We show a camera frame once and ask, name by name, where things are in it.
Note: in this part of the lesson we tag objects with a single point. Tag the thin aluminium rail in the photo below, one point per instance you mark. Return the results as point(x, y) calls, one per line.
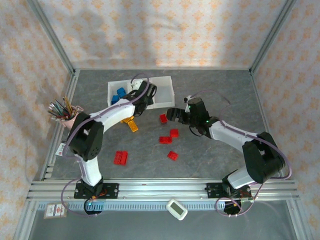
point(162, 68)

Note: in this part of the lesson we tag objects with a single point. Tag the wide aluminium base rail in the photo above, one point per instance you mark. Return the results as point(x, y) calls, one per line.
point(162, 190)

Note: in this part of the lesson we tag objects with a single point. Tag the red and white card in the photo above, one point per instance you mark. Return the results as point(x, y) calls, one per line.
point(55, 210)

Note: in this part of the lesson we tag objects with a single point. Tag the aluminium side rail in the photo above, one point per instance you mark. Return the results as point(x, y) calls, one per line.
point(261, 105)
point(48, 167)

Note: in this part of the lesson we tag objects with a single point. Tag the bunch of coloured pencils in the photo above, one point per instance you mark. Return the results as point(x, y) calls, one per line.
point(61, 112)

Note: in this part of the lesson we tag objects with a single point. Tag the small yellow lego brick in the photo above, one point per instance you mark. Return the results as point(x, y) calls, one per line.
point(124, 121)

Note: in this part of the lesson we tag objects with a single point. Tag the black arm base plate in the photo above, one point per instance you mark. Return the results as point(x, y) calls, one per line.
point(111, 190)
point(212, 190)

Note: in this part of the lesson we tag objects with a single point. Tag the long yellow lego brick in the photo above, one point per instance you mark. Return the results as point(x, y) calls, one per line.
point(132, 126)

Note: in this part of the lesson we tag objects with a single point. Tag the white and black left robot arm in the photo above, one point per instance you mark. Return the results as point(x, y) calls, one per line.
point(115, 115)

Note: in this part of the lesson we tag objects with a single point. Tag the small red lego brick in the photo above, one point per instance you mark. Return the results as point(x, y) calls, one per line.
point(174, 133)
point(163, 118)
point(173, 155)

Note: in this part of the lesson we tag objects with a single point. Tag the aluminium frame leg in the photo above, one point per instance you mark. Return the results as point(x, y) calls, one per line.
point(297, 220)
point(25, 220)

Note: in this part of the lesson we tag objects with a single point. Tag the white digital timer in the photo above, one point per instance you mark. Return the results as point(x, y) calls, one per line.
point(176, 208)

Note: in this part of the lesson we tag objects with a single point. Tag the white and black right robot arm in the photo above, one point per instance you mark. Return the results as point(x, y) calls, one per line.
point(227, 135)

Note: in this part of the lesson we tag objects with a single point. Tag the small white tag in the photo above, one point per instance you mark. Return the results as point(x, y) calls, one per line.
point(60, 150)

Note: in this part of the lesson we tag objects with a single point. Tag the aluminium frame post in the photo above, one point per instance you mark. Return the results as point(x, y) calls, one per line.
point(53, 37)
point(271, 37)

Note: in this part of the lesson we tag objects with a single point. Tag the large red lego brick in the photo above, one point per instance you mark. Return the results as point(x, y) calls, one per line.
point(121, 158)

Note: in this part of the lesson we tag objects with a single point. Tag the long red lego brick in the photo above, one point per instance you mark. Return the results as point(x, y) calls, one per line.
point(165, 139)

